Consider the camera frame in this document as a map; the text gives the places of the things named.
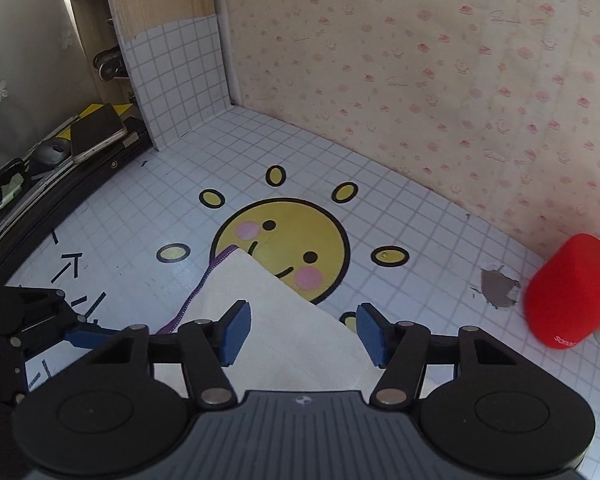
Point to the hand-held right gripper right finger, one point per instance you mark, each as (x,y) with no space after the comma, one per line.
(372,332)

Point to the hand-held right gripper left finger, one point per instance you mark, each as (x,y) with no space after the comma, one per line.
(235,332)

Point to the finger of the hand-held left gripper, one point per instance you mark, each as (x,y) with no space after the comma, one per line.
(87,336)

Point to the white towel with purple trim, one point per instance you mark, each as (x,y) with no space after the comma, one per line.
(280,320)

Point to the black case with white item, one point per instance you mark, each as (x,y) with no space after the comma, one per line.
(2,185)

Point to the black keyboard tray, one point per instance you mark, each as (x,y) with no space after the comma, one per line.
(95,170)

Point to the grey computer mouse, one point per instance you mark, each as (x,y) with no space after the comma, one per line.
(52,152)

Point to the silver edged smartphone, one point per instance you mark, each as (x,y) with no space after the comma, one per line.
(97,132)

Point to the red round speaker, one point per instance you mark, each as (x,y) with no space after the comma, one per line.
(572,290)

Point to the metal binder clips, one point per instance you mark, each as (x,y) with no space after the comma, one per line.
(110,65)

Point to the white flower print curtain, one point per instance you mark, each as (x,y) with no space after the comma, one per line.
(20,60)

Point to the white corner trim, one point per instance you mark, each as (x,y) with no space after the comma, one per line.
(227,35)

